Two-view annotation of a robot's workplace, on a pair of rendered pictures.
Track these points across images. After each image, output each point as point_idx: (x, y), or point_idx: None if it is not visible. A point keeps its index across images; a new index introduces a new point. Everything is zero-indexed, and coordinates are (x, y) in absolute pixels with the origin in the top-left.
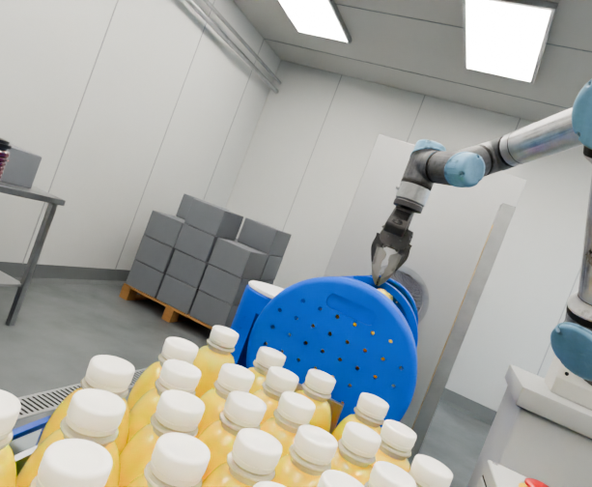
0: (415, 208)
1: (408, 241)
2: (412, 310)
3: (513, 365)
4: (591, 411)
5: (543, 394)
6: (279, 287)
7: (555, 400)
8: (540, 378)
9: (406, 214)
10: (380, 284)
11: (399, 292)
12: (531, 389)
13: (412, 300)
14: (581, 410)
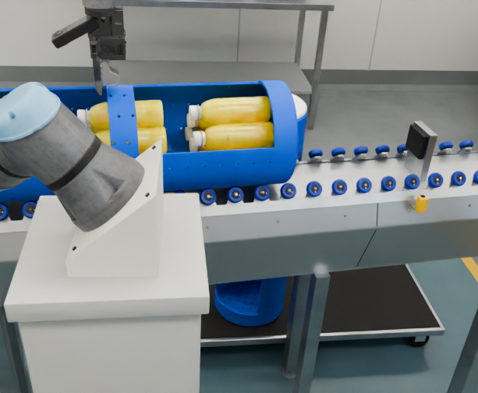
0: (87, 13)
1: (90, 49)
2: (130, 121)
3: (192, 194)
4: (67, 235)
5: (39, 205)
6: (294, 95)
7: (35, 212)
8: (181, 211)
9: (79, 23)
10: (99, 93)
11: (118, 101)
12: (40, 200)
13: (272, 111)
14: (43, 227)
